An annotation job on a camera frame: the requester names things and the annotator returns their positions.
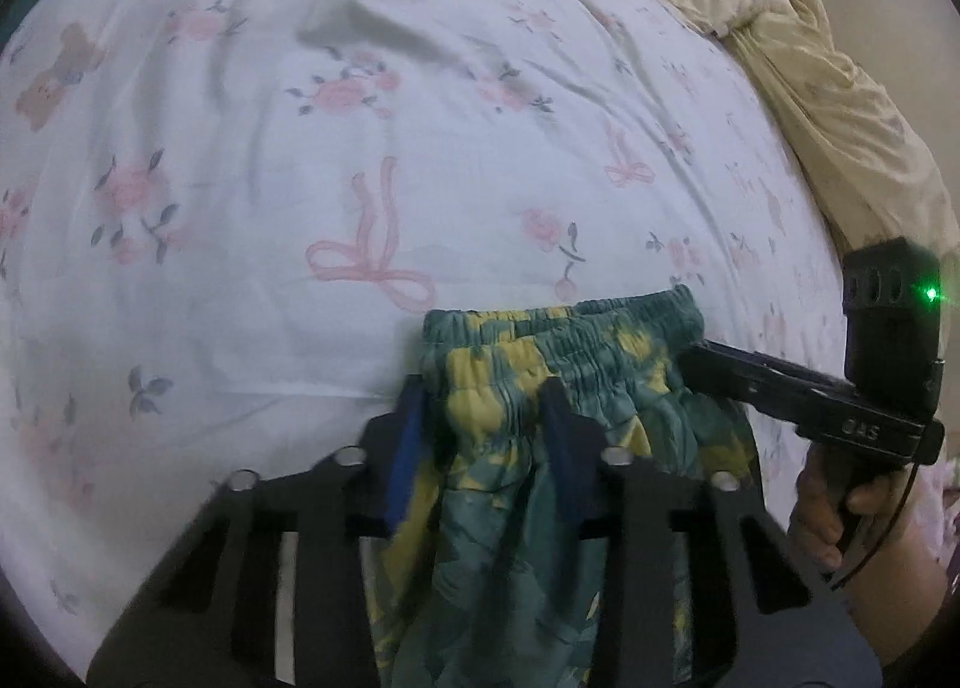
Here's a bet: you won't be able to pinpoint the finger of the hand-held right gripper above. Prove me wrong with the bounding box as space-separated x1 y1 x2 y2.
676 341 856 434

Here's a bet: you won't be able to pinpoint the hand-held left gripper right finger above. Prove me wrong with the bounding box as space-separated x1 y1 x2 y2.
540 377 884 688

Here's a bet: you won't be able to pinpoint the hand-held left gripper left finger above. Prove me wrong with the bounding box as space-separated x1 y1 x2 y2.
86 374 427 688

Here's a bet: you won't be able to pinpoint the green yellow floral pants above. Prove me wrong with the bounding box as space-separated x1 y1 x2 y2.
373 284 767 688

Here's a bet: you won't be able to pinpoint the person's right forearm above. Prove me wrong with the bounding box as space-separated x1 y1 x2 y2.
832 459 953 670

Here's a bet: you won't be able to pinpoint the person's right hand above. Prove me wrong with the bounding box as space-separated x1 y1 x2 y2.
787 445 912 573

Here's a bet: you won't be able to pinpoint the cream yellow blanket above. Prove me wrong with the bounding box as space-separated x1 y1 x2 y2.
577 0 960 262

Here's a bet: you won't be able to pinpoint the white floral bed sheet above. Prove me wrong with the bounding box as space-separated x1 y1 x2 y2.
0 0 875 681

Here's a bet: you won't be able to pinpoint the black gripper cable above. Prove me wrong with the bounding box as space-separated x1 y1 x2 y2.
829 459 927 591

